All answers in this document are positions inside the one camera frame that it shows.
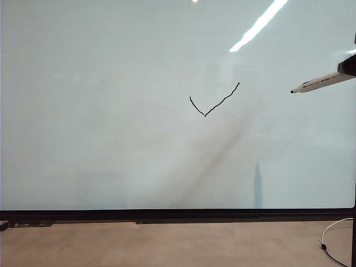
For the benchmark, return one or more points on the small black box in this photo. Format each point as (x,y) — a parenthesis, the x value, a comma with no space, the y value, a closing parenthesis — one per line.
(3,225)

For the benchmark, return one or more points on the white whiteboard marker black band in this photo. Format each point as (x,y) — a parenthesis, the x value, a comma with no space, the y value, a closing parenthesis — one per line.
(317,84)

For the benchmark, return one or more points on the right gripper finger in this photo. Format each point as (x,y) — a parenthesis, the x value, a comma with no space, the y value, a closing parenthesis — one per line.
(348,66)

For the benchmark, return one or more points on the white glass whiteboard panel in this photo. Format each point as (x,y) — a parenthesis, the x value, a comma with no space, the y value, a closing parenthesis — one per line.
(111,111)

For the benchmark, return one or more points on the black ink check mark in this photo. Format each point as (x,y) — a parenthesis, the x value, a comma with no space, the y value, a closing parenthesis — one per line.
(205,114)

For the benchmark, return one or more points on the black whiteboard frame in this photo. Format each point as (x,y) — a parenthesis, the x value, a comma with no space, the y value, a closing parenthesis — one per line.
(178,214)

